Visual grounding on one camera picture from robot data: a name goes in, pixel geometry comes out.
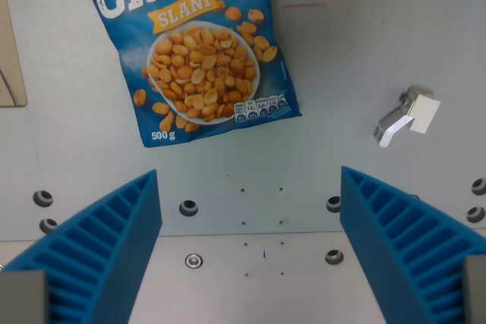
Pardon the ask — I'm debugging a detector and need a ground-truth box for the blue salted peanuts bag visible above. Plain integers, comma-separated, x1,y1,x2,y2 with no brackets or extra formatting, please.
75,0,303,149

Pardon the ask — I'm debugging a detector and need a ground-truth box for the silver table screw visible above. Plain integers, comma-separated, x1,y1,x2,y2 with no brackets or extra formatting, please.
185,253,204,270

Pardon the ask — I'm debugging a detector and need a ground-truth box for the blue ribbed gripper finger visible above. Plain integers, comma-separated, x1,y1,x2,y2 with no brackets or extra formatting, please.
0,168,163,324
339,165,486,324

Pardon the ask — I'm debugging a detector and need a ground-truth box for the small metal bracket with tag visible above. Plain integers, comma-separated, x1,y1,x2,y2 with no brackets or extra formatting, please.
372,85,442,149

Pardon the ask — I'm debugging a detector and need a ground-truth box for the light wooden board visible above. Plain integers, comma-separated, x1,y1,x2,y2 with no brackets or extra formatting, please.
0,0,28,109

